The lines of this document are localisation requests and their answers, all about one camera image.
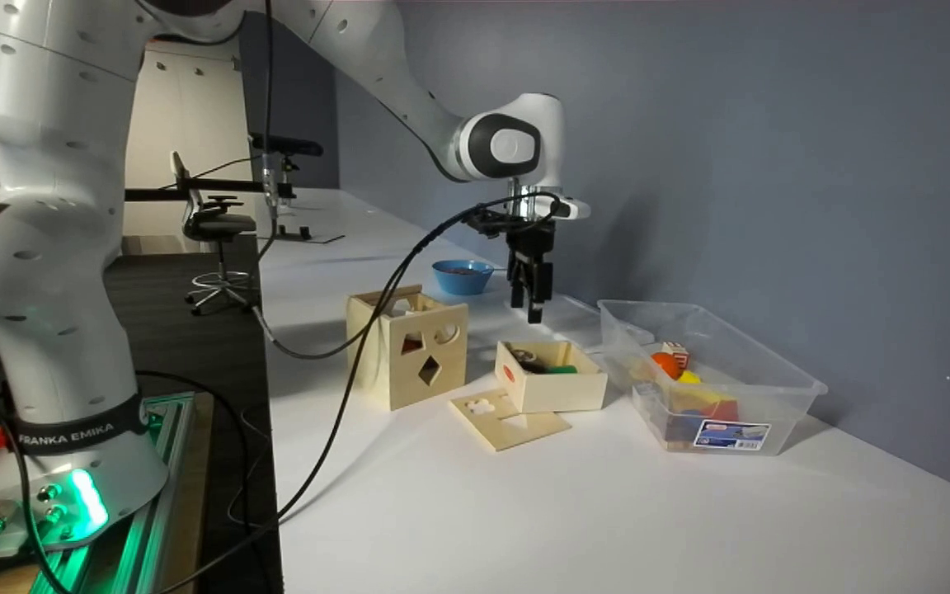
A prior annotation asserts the blue toy block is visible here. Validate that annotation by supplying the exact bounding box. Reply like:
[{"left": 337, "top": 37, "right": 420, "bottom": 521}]
[{"left": 663, "top": 408, "right": 708, "bottom": 445}]

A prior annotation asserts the dark toy piece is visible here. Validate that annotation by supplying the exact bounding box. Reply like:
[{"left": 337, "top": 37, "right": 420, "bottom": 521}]
[{"left": 506, "top": 346, "right": 548, "bottom": 374}]

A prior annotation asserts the camera on mount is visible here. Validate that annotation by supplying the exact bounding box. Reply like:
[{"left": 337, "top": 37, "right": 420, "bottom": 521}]
[{"left": 247, "top": 131, "right": 346, "bottom": 245}]

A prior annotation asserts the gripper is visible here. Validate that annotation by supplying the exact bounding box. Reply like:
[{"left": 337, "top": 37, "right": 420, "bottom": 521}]
[{"left": 507, "top": 219, "right": 557, "bottom": 325}]

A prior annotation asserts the blue bowl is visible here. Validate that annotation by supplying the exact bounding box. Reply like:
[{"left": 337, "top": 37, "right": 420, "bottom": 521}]
[{"left": 431, "top": 259, "right": 496, "bottom": 296}]

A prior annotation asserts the office chair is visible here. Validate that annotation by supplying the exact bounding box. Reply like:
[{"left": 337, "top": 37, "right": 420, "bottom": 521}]
[{"left": 169, "top": 150, "right": 261, "bottom": 317}]

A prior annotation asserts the wooden lid with cutouts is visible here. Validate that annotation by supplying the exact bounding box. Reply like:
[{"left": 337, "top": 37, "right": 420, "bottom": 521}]
[{"left": 448, "top": 389, "right": 573, "bottom": 453}]

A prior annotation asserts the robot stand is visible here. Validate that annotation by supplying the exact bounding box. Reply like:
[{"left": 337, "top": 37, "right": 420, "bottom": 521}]
[{"left": 0, "top": 391, "right": 217, "bottom": 594}]

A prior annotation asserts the small wooden box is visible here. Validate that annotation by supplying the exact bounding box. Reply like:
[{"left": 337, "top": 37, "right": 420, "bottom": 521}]
[{"left": 494, "top": 339, "right": 609, "bottom": 415}]

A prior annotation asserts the clear plastic container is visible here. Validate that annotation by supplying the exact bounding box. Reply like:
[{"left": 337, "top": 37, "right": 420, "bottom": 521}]
[{"left": 596, "top": 299, "right": 829, "bottom": 457}]

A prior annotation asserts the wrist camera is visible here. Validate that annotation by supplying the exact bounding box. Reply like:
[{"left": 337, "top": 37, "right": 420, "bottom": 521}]
[{"left": 468, "top": 206, "right": 526, "bottom": 241}]

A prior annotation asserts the orange toy block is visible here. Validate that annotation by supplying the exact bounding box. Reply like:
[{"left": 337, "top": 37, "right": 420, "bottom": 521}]
[{"left": 692, "top": 388, "right": 741, "bottom": 423}]

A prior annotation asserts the wooden shape sorter cube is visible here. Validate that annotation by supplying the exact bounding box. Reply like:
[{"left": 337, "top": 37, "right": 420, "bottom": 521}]
[{"left": 346, "top": 285, "right": 470, "bottom": 412}]

